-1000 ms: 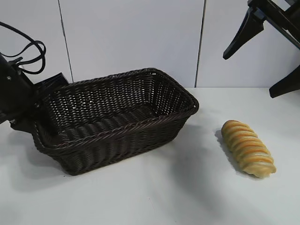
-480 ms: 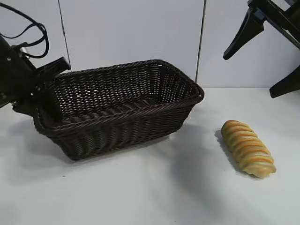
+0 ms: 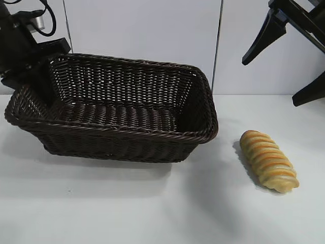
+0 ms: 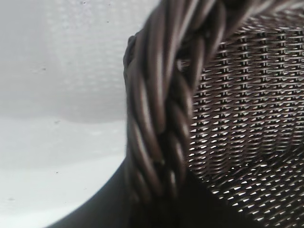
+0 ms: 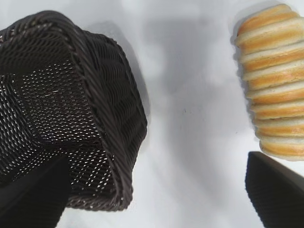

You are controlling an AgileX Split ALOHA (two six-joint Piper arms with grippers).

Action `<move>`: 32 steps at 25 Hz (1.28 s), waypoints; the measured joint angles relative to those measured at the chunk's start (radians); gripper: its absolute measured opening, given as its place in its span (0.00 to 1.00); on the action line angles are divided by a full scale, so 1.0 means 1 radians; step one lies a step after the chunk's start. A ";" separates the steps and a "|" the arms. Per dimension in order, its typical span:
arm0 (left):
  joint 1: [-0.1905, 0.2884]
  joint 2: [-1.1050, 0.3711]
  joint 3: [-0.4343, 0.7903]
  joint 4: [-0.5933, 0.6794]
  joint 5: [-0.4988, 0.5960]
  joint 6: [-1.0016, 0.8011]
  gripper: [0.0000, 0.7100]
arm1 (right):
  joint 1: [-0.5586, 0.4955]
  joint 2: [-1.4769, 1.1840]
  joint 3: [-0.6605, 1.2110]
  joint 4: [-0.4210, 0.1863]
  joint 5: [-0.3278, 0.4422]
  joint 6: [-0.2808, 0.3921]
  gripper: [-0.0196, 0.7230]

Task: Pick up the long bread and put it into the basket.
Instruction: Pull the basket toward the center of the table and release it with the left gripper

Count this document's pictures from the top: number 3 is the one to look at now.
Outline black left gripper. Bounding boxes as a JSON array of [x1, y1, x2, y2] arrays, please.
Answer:
[[0, 12, 71, 107]]

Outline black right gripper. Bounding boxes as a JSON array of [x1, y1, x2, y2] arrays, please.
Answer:
[[242, 0, 325, 106]]

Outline long striped twisted bread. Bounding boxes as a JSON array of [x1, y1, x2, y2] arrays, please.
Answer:
[[240, 130, 300, 194]]

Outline dark brown wicker basket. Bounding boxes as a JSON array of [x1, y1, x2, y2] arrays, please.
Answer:
[[4, 52, 219, 163]]

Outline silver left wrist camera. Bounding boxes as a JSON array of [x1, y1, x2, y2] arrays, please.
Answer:
[[29, 15, 46, 33]]

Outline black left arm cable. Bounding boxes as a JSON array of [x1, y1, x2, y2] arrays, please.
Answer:
[[37, 0, 57, 37]]

